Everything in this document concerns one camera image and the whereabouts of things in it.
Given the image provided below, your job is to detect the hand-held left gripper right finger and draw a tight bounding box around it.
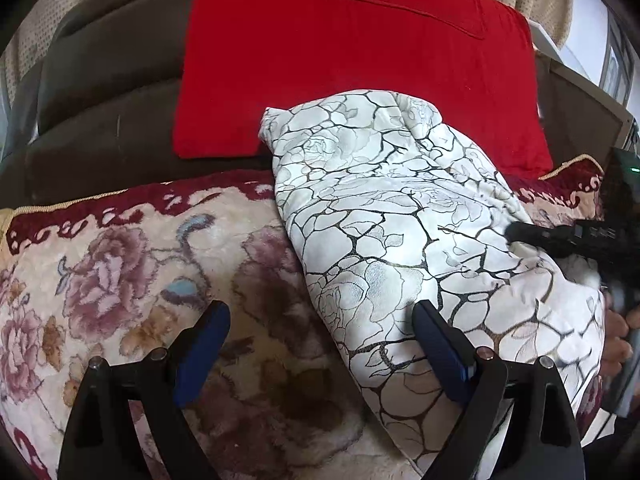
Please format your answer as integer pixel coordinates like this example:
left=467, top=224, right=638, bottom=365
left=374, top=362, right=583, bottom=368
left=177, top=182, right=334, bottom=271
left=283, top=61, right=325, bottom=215
left=410, top=300, right=586, bottom=480

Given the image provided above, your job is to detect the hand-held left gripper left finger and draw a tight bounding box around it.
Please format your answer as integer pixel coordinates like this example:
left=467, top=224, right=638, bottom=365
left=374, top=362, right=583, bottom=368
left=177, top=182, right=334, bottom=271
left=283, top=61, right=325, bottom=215
left=57, top=300, right=232, bottom=480

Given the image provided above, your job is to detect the brown sofa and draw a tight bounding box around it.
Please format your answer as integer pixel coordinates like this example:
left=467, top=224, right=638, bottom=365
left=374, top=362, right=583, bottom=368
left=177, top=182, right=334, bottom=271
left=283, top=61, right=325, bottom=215
left=0, top=0, right=633, bottom=209

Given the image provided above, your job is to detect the floral plush blanket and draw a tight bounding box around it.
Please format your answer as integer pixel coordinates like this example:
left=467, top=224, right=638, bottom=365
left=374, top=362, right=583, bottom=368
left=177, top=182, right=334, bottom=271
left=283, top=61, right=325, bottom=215
left=0, top=154, right=609, bottom=480

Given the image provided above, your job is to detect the person's right hand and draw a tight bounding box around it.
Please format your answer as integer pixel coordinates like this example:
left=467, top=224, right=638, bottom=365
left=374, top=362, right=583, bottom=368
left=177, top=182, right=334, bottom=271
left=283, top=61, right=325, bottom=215
left=598, top=307, right=633, bottom=382

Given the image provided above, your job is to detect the white cracked-pattern pillow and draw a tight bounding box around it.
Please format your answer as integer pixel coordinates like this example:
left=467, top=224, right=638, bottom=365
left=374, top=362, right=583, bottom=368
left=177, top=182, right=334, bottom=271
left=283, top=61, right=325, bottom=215
left=258, top=89, right=609, bottom=480

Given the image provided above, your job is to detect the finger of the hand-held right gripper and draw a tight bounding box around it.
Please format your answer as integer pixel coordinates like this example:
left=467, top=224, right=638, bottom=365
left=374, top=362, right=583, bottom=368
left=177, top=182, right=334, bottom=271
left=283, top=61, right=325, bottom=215
left=505, top=220, right=581, bottom=257

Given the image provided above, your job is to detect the red cushion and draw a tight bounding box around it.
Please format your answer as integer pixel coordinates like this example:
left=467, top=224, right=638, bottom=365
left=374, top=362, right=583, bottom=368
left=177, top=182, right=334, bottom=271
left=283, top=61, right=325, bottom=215
left=172, top=0, right=554, bottom=177

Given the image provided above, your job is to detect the window frame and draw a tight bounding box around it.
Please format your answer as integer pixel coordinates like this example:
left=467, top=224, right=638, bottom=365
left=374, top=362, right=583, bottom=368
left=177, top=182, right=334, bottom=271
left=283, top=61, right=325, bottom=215
left=562, top=0, right=640, bottom=113

